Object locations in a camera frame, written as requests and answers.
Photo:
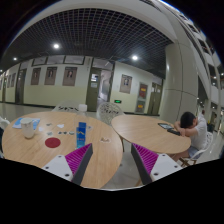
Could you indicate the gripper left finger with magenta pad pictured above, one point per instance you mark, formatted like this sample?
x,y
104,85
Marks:
x,y
71,167

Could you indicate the red round coaster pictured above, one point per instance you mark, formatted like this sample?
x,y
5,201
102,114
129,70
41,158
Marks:
x,y
52,142

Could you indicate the black tablet on table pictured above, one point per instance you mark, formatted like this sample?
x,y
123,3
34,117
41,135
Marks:
x,y
165,126

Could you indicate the small clear wrapper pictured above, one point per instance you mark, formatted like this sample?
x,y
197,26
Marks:
x,y
105,140

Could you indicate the white lattice chair centre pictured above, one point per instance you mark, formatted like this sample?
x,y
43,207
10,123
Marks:
x,y
107,111

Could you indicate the white lattice chair left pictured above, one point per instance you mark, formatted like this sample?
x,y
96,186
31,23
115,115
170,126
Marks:
x,y
67,106

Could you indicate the round wooden table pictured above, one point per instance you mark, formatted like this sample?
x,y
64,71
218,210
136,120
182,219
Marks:
x,y
145,131
104,161

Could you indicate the white lattice chair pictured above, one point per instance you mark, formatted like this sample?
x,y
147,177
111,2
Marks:
x,y
67,106
107,111

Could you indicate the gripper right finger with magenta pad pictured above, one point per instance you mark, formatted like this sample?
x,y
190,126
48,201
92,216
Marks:
x,y
152,166

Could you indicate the open doorway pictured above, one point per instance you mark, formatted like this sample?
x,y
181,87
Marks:
x,y
98,88

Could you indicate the white plastic cup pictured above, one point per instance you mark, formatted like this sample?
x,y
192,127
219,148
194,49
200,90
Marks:
x,y
27,130

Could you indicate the framed poster on wall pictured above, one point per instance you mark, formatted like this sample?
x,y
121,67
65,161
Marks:
x,y
125,86

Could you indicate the round wooden table left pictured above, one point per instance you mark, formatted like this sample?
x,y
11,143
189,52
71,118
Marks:
x,y
104,161

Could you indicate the clear water bottle blue label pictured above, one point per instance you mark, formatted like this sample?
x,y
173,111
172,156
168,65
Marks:
x,y
81,125

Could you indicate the round wooden table right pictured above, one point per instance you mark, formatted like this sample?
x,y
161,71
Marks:
x,y
145,131

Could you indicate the person in white shirt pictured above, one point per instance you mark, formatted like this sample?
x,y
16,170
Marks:
x,y
194,127

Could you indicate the white chair under person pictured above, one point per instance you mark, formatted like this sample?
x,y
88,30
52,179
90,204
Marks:
x,y
193,159

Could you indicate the blue and white paper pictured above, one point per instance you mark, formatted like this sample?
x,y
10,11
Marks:
x,y
19,121

